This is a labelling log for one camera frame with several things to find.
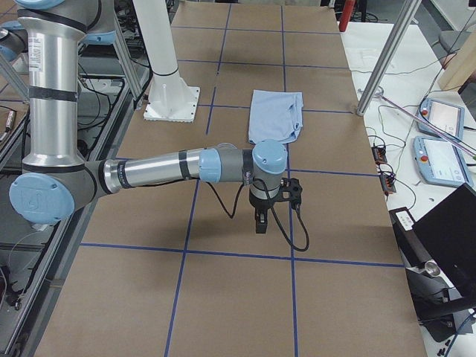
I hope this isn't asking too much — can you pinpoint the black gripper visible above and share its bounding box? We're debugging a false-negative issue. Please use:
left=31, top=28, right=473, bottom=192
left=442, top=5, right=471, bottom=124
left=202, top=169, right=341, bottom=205
left=249, top=189, right=279, bottom=234

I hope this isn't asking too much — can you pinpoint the light blue t-shirt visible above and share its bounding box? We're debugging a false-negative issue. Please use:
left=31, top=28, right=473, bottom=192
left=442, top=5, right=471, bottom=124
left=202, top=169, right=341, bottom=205
left=248, top=90, right=303, bottom=144

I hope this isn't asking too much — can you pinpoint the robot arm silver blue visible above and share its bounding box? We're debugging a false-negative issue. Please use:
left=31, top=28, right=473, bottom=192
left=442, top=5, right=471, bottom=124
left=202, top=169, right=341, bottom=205
left=9, top=1, right=291, bottom=234

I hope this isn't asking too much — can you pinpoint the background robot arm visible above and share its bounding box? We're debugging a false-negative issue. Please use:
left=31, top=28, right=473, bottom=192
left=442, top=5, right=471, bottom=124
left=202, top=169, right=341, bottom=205
left=1, top=20, right=28, bottom=65

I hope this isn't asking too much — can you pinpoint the lower orange circuit board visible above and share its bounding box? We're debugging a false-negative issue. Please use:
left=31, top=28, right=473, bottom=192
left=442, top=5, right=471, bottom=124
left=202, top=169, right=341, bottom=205
left=379, top=172, right=396, bottom=196

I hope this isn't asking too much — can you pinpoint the orange circuit board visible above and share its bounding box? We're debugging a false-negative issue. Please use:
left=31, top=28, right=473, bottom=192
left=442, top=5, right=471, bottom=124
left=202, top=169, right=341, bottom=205
left=379, top=172, right=396, bottom=196
left=369, top=135, right=387, bottom=164

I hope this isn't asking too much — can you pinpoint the upper orange circuit board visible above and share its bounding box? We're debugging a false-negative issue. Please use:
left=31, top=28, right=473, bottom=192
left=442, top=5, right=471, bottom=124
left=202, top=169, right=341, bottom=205
left=369, top=135, right=387, bottom=164

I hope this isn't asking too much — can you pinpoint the black box with label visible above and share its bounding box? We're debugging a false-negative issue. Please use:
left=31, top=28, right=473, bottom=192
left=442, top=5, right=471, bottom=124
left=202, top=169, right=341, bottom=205
left=389, top=208, right=431, bottom=268

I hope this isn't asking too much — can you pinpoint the lower teach pendant tablet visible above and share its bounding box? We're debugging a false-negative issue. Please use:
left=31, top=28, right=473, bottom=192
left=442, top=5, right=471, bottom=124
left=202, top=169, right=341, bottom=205
left=413, top=136, right=473, bottom=187

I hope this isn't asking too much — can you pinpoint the teach pendant tablet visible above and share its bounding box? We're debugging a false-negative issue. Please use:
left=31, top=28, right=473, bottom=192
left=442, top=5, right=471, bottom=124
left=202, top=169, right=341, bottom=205
left=413, top=136, right=473, bottom=187
left=417, top=98, right=465, bottom=139

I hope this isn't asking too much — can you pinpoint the black monitor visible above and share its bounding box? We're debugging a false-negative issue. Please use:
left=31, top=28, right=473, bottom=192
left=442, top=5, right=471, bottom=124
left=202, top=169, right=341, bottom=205
left=413, top=184, right=475, bottom=296

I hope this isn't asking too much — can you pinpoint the reacher grabber stick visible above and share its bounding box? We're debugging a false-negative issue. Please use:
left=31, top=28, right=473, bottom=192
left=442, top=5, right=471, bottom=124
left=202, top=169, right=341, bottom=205
left=373, top=87, right=475, bottom=160

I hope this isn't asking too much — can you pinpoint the upper teach pendant tablet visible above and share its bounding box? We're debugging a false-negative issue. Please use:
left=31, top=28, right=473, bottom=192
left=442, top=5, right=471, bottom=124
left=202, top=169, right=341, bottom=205
left=417, top=98, right=465, bottom=139

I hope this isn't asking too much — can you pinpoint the red fire extinguisher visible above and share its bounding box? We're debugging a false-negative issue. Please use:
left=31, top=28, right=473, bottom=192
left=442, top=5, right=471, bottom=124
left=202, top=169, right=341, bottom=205
left=338, top=0, right=356, bottom=33

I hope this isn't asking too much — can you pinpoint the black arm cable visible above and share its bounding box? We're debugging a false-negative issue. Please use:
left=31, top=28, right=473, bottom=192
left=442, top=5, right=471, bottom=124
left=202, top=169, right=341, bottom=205
left=203, top=177, right=310, bottom=252

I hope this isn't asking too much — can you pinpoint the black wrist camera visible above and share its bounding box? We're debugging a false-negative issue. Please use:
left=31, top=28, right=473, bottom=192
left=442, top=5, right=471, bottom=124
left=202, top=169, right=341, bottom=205
left=278, top=178, right=303, bottom=211

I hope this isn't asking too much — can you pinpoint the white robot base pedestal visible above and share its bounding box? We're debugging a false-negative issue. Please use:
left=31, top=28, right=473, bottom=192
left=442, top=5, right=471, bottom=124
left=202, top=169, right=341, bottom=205
left=133, top=0, right=200, bottom=123

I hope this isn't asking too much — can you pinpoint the aluminium side frame rack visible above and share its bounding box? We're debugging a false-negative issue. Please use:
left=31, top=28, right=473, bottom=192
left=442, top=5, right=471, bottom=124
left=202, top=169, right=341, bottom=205
left=1, top=1, right=148, bottom=356

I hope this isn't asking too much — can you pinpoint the aluminium frame post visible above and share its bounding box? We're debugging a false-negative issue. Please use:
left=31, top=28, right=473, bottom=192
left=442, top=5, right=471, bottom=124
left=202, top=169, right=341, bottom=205
left=356, top=0, right=422, bottom=116

